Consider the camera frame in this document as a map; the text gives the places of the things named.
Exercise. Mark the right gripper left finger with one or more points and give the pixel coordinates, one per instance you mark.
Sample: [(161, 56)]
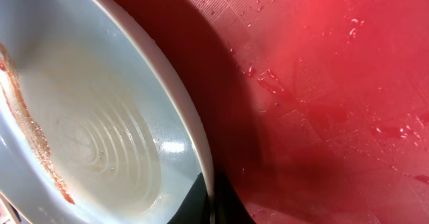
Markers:
[(195, 208)]

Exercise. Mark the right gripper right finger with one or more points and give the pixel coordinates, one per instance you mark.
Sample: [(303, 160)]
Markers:
[(228, 208)]

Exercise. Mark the pale blue plate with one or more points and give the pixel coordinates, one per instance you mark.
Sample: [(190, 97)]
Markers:
[(96, 125)]

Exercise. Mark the red plastic tray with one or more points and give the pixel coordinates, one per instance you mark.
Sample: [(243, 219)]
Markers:
[(315, 110)]

